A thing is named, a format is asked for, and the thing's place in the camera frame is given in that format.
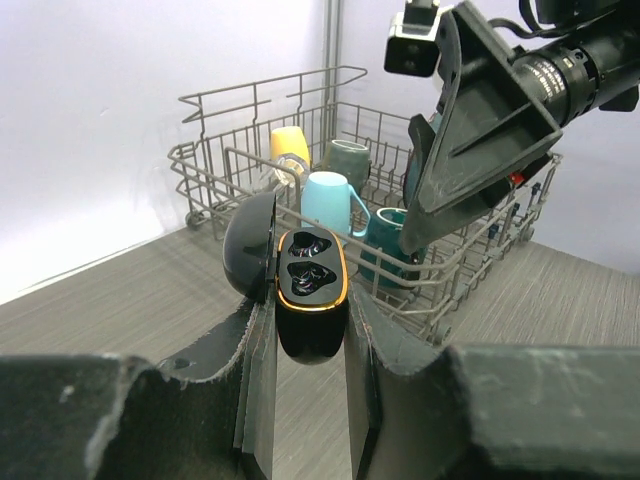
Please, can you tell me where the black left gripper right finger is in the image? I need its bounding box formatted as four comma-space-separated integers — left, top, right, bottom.
344, 285, 639, 479

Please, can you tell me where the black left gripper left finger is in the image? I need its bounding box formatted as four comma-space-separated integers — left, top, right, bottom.
1, 300, 277, 479

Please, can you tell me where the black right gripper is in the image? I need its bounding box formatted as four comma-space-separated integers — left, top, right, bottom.
399, 1, 562, 253

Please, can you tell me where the black gold-trimmed earbud case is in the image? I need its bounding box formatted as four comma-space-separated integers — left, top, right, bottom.
223, 193, 349, 365

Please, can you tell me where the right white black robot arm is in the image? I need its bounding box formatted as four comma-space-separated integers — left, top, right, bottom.
385, 1, 639, 254

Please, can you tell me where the grey-green mug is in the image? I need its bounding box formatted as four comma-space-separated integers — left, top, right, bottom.
320, 139, 371, 195

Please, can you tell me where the light blue mug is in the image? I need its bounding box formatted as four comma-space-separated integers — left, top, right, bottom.
300, 171, 371, 239

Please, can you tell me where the dark teal mug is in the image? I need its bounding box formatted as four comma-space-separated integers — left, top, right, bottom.
358, 207, 427, 290

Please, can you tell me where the yellow mug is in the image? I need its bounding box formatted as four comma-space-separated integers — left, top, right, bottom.
270, 126, 311, 173

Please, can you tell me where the clear drinking glass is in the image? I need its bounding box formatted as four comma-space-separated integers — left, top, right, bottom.
252, 153, 310, 203

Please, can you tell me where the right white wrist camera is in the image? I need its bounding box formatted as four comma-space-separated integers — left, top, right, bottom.
384, 0, 441, 78

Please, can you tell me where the grey wire dish rack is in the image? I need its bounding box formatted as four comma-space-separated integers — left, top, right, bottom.
168, 66, 560, 345

